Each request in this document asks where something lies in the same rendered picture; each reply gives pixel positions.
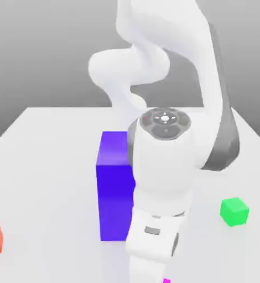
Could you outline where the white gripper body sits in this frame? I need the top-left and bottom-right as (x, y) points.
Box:
(128, 254), (168, 283)

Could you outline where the large blue box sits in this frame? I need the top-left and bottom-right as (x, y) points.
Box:
(95, 130), (137, 242)

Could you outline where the small green cube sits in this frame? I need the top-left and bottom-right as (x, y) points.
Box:
(220, 197), (250, 228)

